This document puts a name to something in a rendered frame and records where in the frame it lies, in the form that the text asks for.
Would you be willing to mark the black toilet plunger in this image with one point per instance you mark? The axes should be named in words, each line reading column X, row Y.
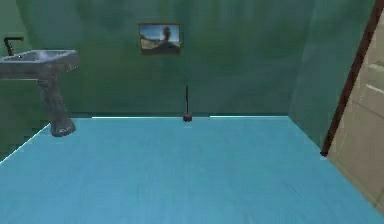
column 187, row 111

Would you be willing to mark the framed landscape picture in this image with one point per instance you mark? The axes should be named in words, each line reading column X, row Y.
column 160, row 38

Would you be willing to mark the beige room door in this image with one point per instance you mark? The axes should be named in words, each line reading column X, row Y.
column 361, row 110

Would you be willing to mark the dark brown faucet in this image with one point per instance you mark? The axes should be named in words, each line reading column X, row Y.
column 10, row 45

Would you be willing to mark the grey pedestal sink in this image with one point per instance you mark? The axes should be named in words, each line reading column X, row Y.
column 50, row 66

